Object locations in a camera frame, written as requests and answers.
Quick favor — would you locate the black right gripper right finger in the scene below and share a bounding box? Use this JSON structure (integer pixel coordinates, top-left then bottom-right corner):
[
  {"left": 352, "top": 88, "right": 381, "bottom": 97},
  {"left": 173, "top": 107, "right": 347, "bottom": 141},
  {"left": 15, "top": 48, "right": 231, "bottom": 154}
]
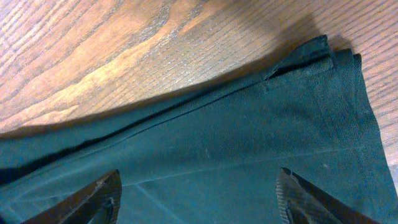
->
[{"left": 275, "top": 167, "right": 378, "bottom": 224}]

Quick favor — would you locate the plain black t-shirt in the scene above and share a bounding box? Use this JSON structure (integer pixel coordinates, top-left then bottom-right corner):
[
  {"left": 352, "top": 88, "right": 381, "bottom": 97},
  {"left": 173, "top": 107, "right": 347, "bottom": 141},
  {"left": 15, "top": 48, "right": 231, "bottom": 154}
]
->
[{"left": 1, "top": 35, "right": 397, "bottom": 223}]

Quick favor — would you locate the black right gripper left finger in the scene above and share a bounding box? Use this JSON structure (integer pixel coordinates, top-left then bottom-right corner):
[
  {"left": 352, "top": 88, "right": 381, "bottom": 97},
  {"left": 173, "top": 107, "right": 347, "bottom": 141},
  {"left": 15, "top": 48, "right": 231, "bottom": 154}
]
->
[{"left": 23, "top": 169, "right": 122, "bottom": 224}]

